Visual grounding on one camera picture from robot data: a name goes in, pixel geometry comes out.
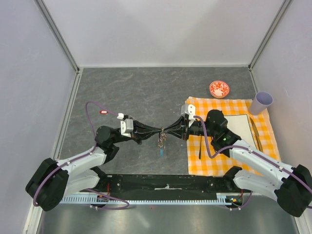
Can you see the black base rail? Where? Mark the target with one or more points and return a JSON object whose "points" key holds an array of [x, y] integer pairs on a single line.
{"points": [[165, 187]]}

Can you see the lilac plastic cup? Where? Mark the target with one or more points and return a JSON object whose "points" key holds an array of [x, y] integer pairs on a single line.
{"points": [[261, 101]]}

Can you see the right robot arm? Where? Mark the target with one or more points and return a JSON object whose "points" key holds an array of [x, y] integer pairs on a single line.
{"points": [[289, 186]]}

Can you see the red key tag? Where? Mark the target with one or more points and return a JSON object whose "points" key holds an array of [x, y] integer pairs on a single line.
{"points": [[103, 112]]}

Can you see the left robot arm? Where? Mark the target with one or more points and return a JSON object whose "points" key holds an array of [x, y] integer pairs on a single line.
{"points": [[55, 179]]}

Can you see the gold fork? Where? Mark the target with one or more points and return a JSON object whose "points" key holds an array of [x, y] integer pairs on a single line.
{"points": [[200, 146]]}

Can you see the light blue cable duct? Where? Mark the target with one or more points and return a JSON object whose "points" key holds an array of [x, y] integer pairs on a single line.
{"points": [[94, 199]]}

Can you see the orange checkered cloth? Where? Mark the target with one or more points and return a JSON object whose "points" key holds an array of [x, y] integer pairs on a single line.
{"points": [[221, 163]]}

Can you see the white square plate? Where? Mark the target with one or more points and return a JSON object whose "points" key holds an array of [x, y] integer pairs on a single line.
{"points": [[239, 124]]}

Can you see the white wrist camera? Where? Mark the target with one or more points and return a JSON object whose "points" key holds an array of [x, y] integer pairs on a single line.
{"points": [[126, 125], [188, 109]]}

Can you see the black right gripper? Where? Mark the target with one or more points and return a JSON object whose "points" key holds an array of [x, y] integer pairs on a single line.
{"points": [[179, 127]]}

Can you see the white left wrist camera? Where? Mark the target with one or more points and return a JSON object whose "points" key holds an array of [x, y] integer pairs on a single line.
{"points": [[126, 125]]}

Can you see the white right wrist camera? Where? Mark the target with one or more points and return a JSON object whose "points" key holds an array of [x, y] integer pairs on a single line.
{"points": [[188, 109]]}

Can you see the red patterned bowl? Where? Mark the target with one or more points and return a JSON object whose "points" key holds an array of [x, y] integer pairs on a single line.
{"points": [[219, 89]]}

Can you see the gold knife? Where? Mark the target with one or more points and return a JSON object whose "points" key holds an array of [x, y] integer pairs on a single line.
{"points": [[256, 134]]}

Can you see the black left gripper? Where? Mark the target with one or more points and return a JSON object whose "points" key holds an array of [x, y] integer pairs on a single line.
{"points": [[141, 131]]}

